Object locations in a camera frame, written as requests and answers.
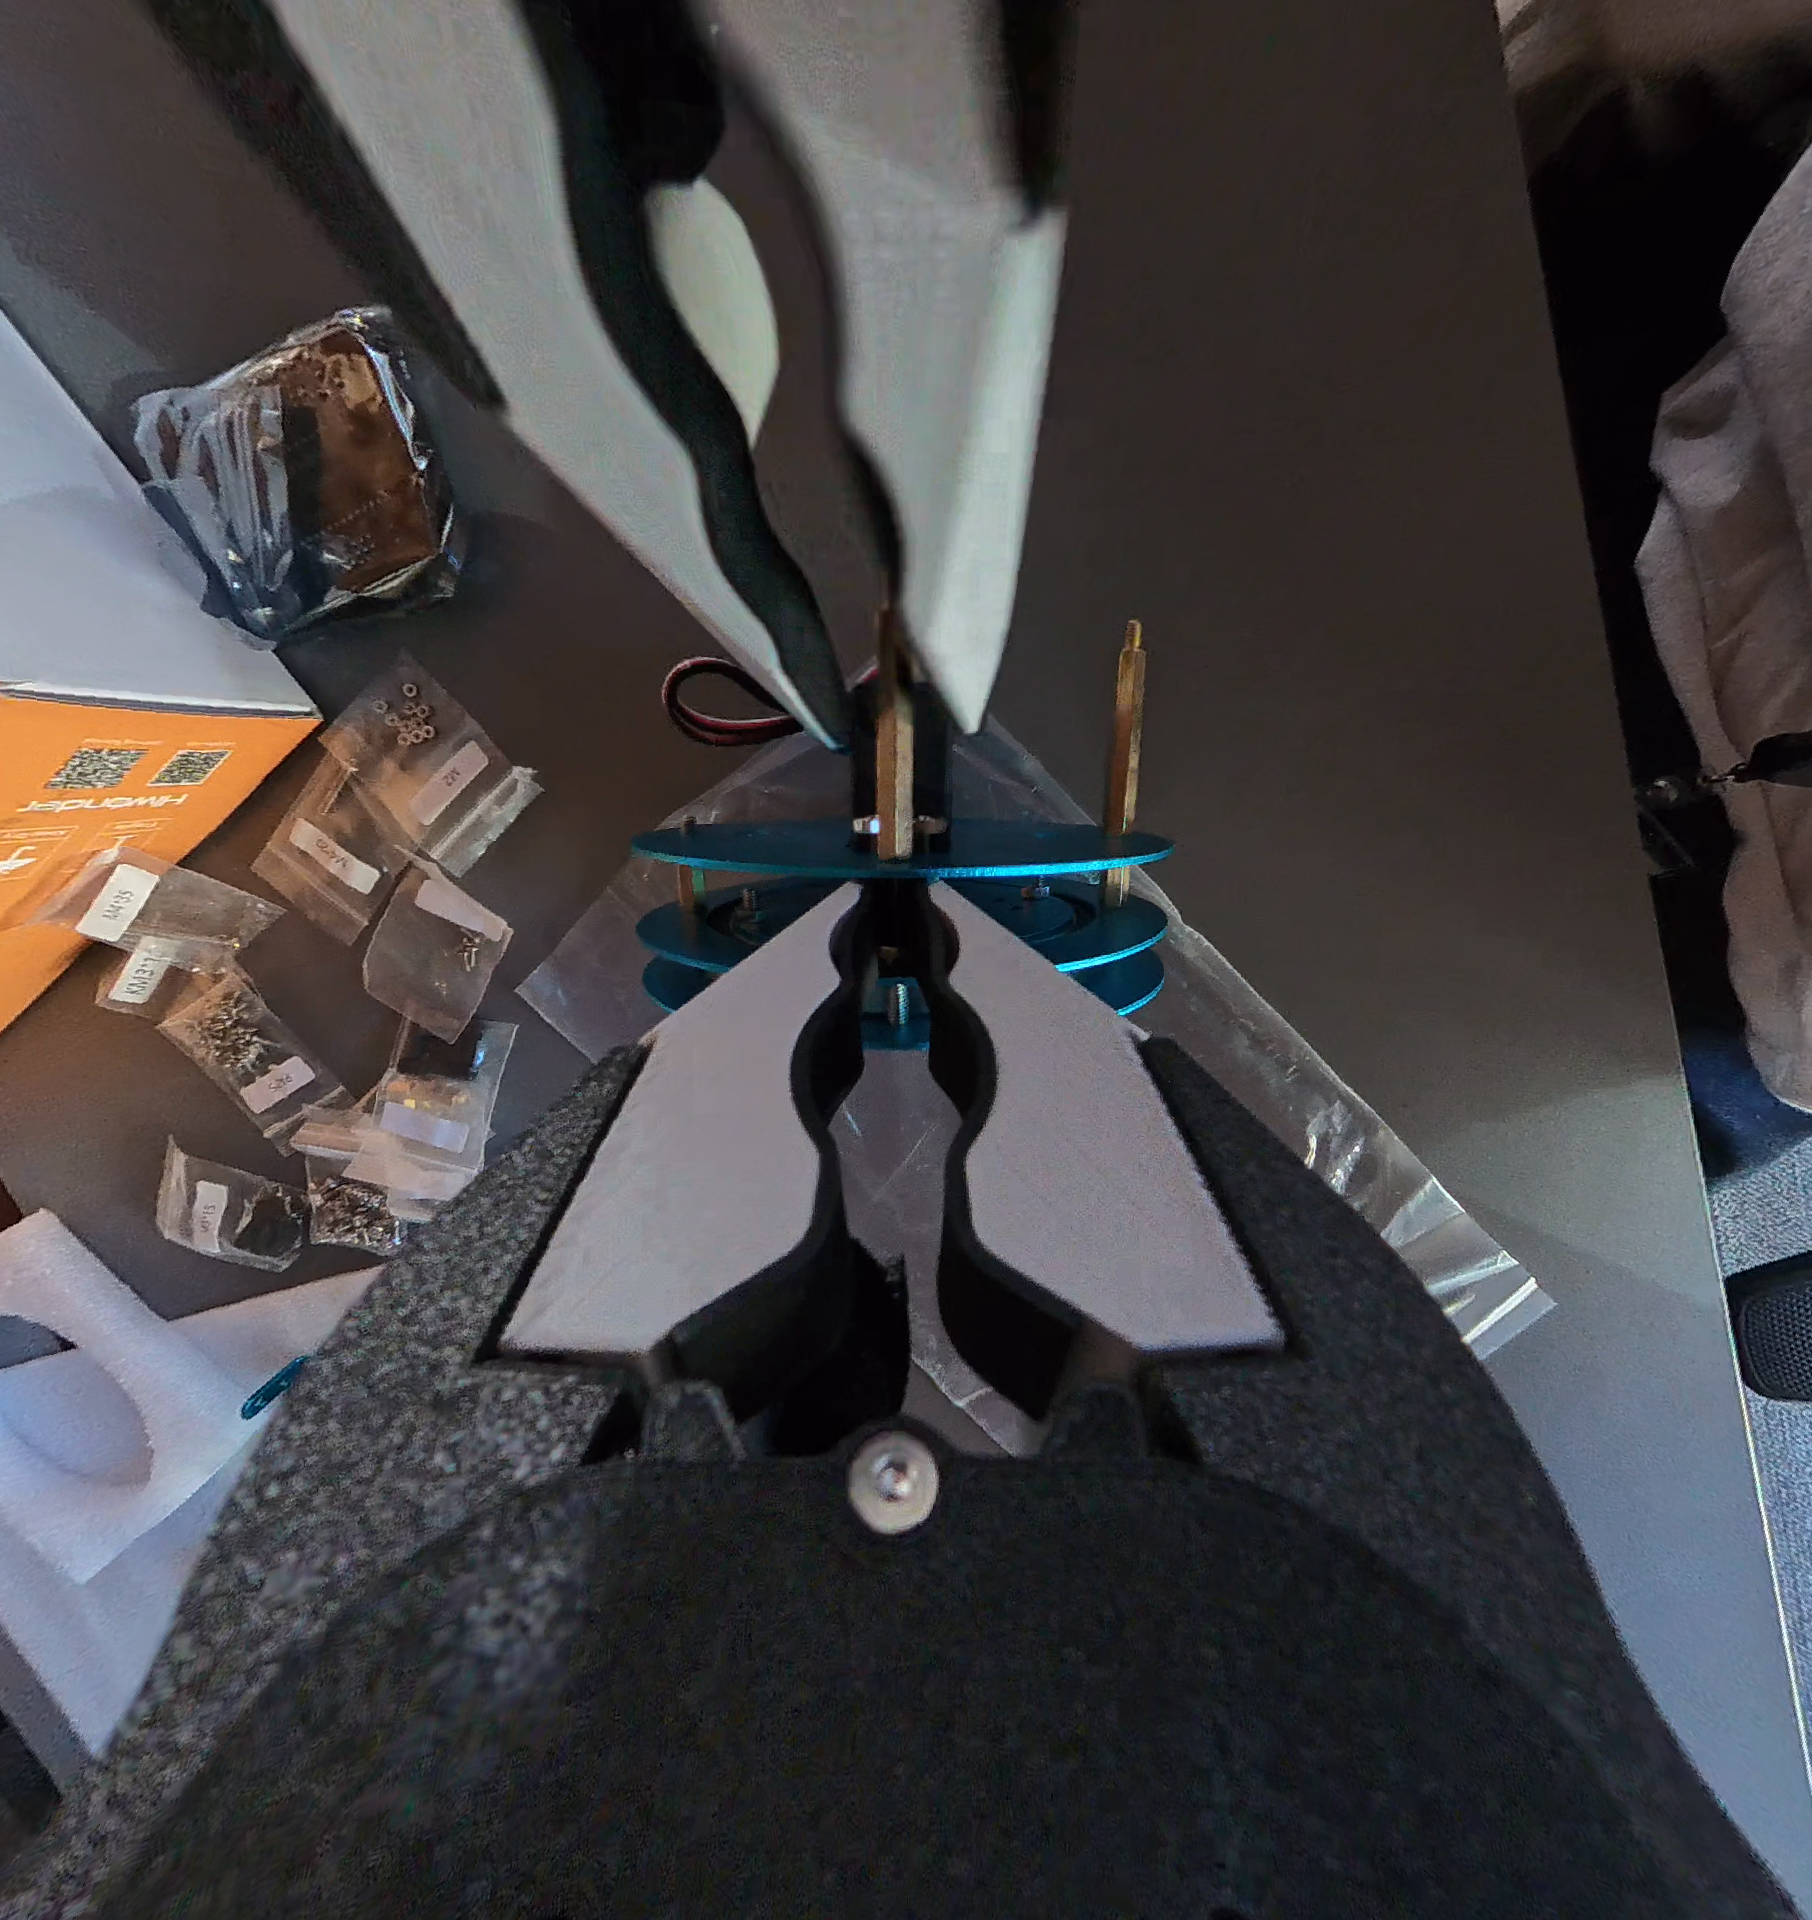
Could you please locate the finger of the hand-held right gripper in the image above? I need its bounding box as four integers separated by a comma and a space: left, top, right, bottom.
692, 0, 1074, 741
268, 0, 864, 752

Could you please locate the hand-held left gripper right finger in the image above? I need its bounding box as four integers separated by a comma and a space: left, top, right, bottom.
929, 876, 1289, 1361

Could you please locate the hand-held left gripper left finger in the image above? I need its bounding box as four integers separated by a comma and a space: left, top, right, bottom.
492, 876, 887, 1361

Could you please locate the blue round turntable base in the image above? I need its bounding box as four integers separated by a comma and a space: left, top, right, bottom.
630, 816, 1176, 1061

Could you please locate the brass standoff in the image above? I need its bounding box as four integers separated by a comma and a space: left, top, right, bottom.
1100, 619, 1148, 910
873, 606, 916, 860

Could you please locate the black servo motor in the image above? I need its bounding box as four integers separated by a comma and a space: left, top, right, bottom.
853, 678, 957, 824

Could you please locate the grey desk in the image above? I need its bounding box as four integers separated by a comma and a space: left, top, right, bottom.
0, 0, 1812, 1920

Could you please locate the clear plastic bag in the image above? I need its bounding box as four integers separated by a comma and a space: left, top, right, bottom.
517, 704, 1559, 1458

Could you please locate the bag of black parts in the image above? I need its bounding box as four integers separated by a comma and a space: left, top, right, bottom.
130, 305, 466, 649

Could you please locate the pile of small screw bags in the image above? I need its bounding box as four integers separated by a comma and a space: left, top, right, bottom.
37, 652, 540, 1275

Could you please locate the orange cardboard box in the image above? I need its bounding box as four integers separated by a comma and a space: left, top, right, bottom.
0, 241, 324, 1091

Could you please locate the grey chair armrest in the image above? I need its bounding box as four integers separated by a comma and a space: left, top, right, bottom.
1731, 1266, 1812, 1404

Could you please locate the white foam tray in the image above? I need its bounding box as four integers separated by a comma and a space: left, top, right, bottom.
0, 1266, 385, 1758

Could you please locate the red white servo cable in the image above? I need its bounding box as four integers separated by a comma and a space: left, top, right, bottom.
658, 654, 801, 741

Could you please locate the black lanyard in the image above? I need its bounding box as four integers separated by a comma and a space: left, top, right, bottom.
1701, 727, 1812, 790

